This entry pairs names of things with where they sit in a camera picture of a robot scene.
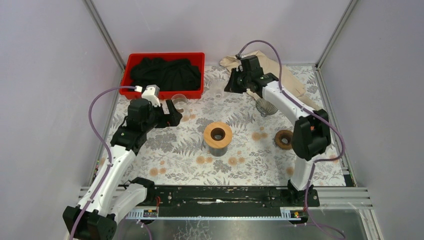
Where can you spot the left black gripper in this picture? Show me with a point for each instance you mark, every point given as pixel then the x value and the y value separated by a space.
pixel 166 114

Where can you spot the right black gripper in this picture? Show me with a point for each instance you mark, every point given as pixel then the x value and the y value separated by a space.
pixel 231 86

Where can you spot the clear glass dripper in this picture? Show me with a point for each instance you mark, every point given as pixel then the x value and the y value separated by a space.
pixel 217 90

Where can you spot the light wooden ring holder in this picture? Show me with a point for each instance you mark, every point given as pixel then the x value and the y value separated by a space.
pixel 217 135

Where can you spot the glass coffee carafe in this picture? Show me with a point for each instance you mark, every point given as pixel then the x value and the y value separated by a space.
pixel 218 149

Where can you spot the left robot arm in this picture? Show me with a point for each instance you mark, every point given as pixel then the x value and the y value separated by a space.
pixel 97 214

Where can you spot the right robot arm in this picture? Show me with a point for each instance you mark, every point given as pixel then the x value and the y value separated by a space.
pixel 311 133

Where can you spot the grey ribbed glass dripper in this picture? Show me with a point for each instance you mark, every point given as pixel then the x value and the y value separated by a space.
pixel 265 108

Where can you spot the small glass beaker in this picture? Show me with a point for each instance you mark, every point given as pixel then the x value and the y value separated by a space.
pixel 180 102

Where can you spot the beige cloth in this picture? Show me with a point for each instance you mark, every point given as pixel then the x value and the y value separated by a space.
pixel 288 80

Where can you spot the red plastic bin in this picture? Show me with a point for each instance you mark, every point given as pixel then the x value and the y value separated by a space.
pixel 196 59

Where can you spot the black cloth in bin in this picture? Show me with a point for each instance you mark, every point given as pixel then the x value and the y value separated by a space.
pixel 169 76

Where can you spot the floral patterned table mat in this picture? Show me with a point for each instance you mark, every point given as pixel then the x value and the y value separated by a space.
pixel 176 156

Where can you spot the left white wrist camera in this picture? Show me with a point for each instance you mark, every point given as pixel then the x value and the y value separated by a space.
pixel 150 93

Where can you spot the dark wooden ring holder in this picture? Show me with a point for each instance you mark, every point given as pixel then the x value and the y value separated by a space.
pixel 283 139

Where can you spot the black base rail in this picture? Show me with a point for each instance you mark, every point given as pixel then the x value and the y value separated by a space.
pixel 228 201

